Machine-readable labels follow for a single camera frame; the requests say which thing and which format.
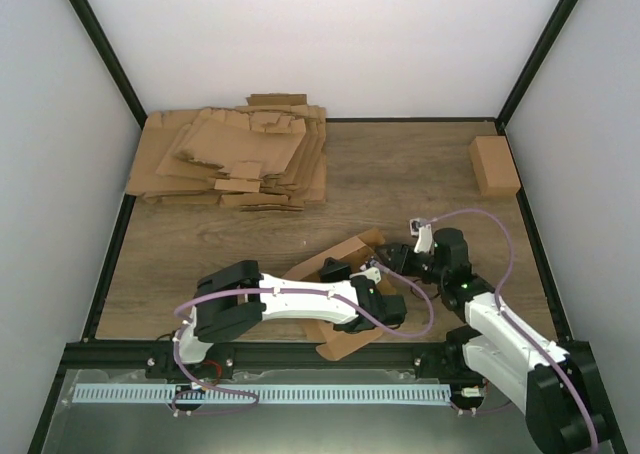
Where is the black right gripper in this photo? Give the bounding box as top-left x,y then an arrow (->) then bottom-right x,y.
375,243 -> 447,286

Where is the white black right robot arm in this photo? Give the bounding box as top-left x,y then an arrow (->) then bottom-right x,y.
376,224 -> 613,453

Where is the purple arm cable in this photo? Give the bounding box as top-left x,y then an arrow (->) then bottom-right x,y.
172,261 -> 435,418
424,209 -> 600,454

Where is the stack of flat cardboard blanks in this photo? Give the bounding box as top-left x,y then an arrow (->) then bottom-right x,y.
126,94 -> 327,212

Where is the black right corner frame post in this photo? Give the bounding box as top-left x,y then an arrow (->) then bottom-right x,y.
496,0 -> 579,136

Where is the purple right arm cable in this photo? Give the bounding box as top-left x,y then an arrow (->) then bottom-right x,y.
424,209 -> 600,454

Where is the black left corner frame post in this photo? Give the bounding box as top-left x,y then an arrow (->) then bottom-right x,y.
68,0 -> 147,128

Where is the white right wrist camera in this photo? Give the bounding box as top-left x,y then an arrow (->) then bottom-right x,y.
409,218 -> 433,254

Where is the brown cardboard box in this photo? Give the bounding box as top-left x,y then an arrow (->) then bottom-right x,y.
469,135 -> 521,197
284,228 -> 407,361

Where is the black corner frame post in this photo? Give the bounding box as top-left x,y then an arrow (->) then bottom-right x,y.
68,0 -> 147,128
496,0 -> 579,136

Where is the clear acrylic front plate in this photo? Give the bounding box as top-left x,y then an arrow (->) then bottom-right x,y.
42,370 -> 536,453

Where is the folded brown cardboard box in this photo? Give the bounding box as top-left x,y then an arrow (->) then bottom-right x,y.
469,135 -> 521,197

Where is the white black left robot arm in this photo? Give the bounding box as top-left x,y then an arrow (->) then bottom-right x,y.
168,257 -> 407,378

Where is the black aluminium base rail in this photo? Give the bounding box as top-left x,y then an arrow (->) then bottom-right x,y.
59,341 -> 594,381

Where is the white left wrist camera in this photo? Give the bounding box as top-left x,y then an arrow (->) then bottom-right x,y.
360,264 -> 382,284

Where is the light blue slotted strip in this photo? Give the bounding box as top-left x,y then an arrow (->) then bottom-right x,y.
72,383 -> 451,406

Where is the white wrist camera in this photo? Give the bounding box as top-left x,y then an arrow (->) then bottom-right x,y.
360,264 -> 382,284
409,218 -> 433,254

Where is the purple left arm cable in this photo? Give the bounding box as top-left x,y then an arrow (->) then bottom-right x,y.
172,261 -> 435,418

